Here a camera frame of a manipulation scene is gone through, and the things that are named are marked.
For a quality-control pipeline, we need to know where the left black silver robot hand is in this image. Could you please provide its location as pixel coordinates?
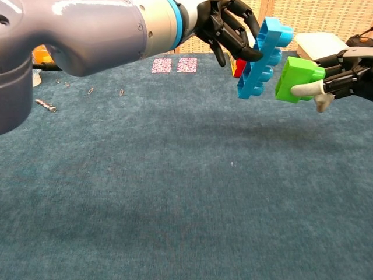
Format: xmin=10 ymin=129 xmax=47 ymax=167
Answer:
xmin=195 ymin=0 xmax=265 ymax=68

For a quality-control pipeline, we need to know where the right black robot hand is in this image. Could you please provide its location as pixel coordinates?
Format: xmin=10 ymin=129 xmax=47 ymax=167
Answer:
xmin=290 ymin=47 xmax=373 ymax=113

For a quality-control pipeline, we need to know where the blue toy brick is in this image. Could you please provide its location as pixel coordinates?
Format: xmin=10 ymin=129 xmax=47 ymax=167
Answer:
xmin=236 ymin=16 xmax=294 ymax=101

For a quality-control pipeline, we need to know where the green toy brick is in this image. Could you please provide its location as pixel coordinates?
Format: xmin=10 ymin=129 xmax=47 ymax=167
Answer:
xmin=274 ymin=56 xmax=326 ymax=104

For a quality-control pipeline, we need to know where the black device with orange mark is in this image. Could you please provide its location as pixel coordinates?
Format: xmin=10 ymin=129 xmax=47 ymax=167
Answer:
xmin=346 ymin=27 xmax=373 ymax=50

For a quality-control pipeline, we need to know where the cream lidded food container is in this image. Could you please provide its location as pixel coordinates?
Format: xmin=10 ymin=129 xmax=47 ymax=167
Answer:
xmin=293 ymin=32 xmax=350 ymax=61

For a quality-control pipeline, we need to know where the yellow red snack package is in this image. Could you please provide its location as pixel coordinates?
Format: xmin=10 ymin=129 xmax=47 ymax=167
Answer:
xmin=228 ymin=52 xmax=249 ymax=79

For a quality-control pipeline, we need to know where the pink patterned card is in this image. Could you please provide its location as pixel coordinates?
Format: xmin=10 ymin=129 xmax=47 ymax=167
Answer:
xmin=177 ymin=57 xmax=198 ymax=74
xmin=151 ymin=58 xmax=173 ymax=74

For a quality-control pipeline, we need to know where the woven wooden folding screen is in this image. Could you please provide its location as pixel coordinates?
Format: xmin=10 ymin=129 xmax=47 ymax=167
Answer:
xmin=157 ymin=0 xmax=373 ymax=56

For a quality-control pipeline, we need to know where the teal fuzzy tablecloth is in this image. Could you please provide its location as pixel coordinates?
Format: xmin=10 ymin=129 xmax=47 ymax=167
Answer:
xmin=0 ymin=50 xmax=373 ymax=280

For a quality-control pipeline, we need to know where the orange jelly cup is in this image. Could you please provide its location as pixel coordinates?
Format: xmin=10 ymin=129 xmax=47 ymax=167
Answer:
xmin=31 ymin=44 xmax=56 ymax=67

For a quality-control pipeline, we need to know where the crumpled silver foil wrapper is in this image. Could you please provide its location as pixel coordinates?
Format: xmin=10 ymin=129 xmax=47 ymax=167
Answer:
xmin=34 ymin=98 xmax=58 ymax=114

